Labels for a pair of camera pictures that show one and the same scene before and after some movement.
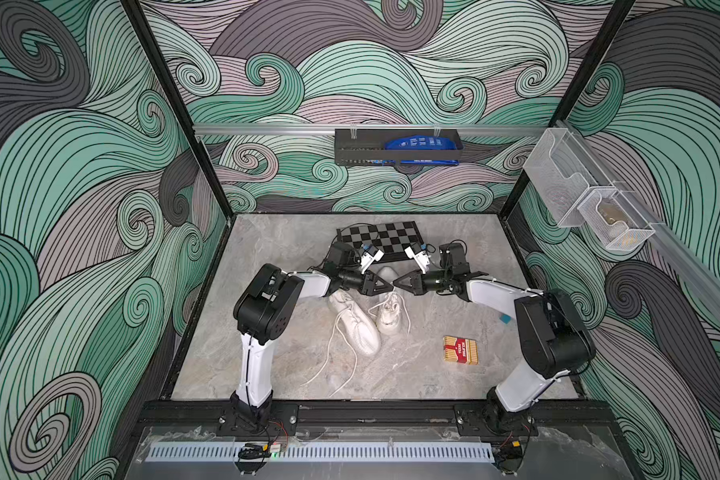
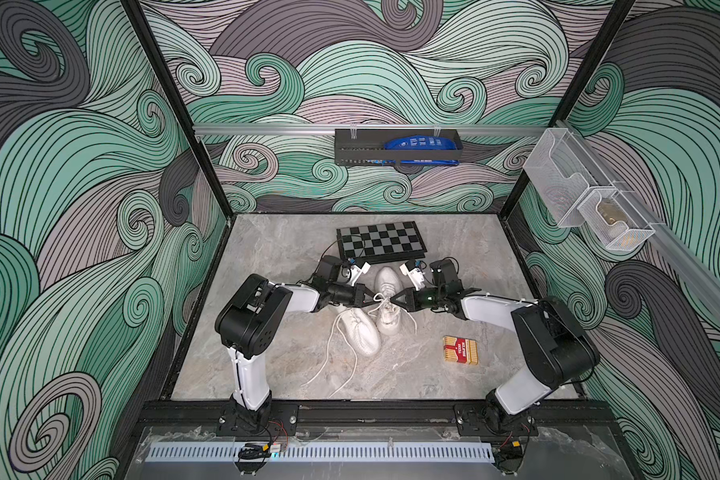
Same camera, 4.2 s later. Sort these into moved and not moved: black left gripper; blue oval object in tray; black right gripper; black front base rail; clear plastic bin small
Moved: black left gripper; black right gripper
Not moved: blue oval object in tray; black front base rail; clear plastic bin small
